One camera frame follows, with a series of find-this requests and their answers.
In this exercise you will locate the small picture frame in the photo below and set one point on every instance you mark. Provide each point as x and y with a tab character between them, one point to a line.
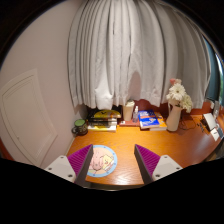
216	108

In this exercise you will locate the pink computer mouse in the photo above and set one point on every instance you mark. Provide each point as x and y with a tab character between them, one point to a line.
96	161

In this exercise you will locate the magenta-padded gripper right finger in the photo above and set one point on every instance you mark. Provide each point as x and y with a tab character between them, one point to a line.
163	166

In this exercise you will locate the white and yellow book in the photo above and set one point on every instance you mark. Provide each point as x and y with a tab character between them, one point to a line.
101	128

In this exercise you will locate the white flat device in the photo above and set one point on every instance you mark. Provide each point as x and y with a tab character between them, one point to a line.
210	120

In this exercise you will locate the small clear spray bottle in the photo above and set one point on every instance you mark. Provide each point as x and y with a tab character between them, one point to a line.
135	116

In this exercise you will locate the white ceramic vase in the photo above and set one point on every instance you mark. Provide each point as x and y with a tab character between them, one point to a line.
173	118

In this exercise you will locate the white pleated curtain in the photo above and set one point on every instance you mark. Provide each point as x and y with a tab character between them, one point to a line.
133	50

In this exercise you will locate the cream tumbler with lid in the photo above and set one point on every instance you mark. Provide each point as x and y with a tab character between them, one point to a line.
128	111

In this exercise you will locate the dark green mug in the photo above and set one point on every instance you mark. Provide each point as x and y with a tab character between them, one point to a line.
80	127

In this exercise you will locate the red-brown flat book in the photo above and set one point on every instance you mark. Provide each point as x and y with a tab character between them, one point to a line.
128	123

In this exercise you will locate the orange book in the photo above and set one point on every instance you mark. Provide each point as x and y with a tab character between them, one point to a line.
162	125

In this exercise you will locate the blue book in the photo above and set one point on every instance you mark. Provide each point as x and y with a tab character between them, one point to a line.
148	119

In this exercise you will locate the round printed mouse pad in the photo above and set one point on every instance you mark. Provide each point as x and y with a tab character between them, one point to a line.
111	160

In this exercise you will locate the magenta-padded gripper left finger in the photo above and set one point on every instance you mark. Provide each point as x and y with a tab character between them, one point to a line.
63	166

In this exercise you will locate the white paper card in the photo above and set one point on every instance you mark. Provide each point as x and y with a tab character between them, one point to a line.
215	134

